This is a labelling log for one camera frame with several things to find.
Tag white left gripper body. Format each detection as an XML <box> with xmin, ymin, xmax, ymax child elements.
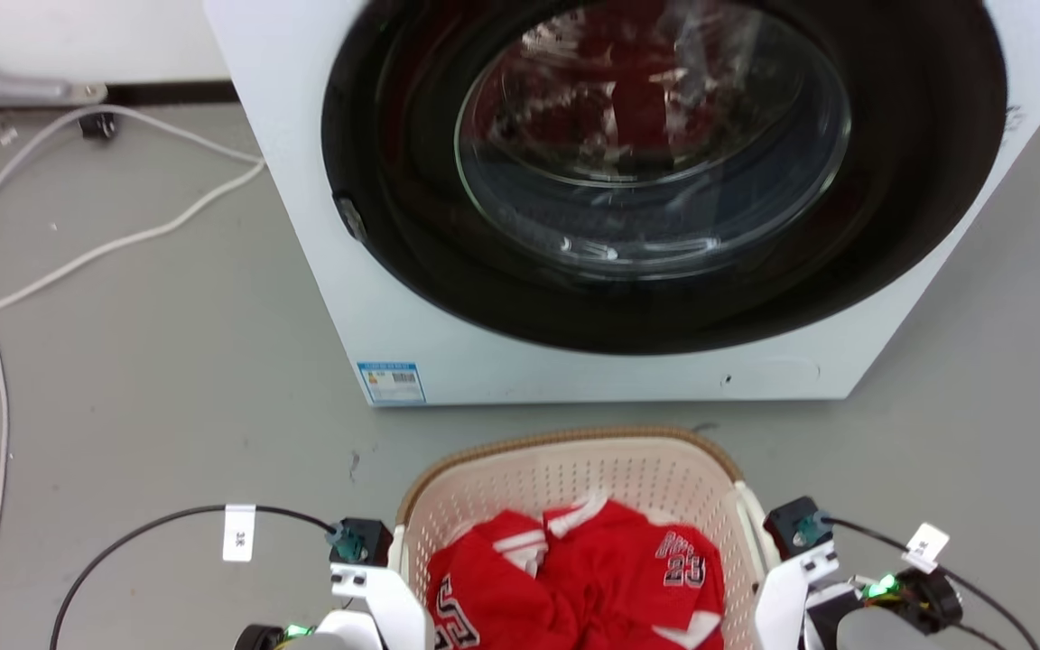
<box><xmin>330</xmin><ymin>563</ymin><xmax>436</xmax><ymax>650</ymax></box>

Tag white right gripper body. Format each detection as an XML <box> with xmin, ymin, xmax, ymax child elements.
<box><xmin>752</xmin><ymin>540</ymin><xmax>842</xmax><ymax>650</ymax></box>

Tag beige perforated laundry basket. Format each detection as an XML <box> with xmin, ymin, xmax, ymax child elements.
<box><xmin>393</xmin><ymin>426</ymin><xmax>780</xmax><ymax>650</ymax></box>

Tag red sports jersey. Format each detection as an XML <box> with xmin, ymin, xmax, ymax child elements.
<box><xmin>426</xmin><ymin>496</ymin><xmax>728</xmax><ymax>650</ymax></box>

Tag blue energy label sticker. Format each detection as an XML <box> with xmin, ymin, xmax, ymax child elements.
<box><xmin>357</xmin><ymin>361</ymin><xmax>427</xmax><ymax>405</ymax></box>

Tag white front-load washing machine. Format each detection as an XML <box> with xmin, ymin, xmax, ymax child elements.
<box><xmin>203</xmin><ymin>0</ymin><xmax>1040</xmax><ymax>408</ymax></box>

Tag black round washer door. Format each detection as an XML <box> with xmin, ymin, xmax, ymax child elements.
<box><xmin>320</xmin><ymin>0</ymin><xmax>1009</xmax><ymax>356</ymax></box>

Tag red clothes inside washer drum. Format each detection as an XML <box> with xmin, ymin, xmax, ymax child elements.
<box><xmin>484</xmin><ymin>0</ymin><xmax>756</xmax><ymax>186</ymax></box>

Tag white right cable tag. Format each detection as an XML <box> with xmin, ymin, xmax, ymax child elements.
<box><xmin>902</xmin><ymin>523</ymin><xmax>951</xmax><ymax>575</ymax></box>

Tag white cable tag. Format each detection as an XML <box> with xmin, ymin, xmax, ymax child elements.
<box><xmin>902</xmin><ymin>523</ymin><xmax>951</xmax><ymax>575</ymax></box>
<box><xmin>222</xmin><ymin>503</ymin><xmax>257</xmax><ymax>563</ymax></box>

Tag white left cable tag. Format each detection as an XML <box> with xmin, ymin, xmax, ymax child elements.
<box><xmin>222</xmin><ymin>503</ymin><xmax>257</xmax><ymax>563</ymax></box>

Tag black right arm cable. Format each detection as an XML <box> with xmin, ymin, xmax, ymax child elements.
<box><xmin>822</xmin><ymin>515</ymin><xmax>1040</xmax><ymax>650</ymax></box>

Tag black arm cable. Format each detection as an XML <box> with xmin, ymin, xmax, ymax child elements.
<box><xmin>822</xmin><ymin>515</ymin><xmax>1040</xmax><ymax>650</ymax></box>
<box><xmin>50</xmin><ymin>504</ymin><xmax>341</xmax><ymax>650</ymax></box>

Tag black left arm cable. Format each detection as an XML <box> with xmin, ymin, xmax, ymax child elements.
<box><xmin>50</xmin><ymin>504</ymin><xmax>341</xmax><ymax>650</ymax></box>

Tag long white floor cable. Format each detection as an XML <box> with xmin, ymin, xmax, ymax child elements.
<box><xmin>0</xmin><ymin>104</ymin><xmax>266</xmax><ymax>650</ymax></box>

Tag thick white floor hose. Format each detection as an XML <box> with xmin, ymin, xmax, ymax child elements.
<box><xmin>0</xmin><ymin>159</ymin><xmax>267</xmax><ymax>338</ymax></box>

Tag grey metal floor bracket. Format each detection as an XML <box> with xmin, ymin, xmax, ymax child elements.
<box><xmin>0</xmin><ymin>50</ymin><xmax>109</xmax><ymax>109</ymax></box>

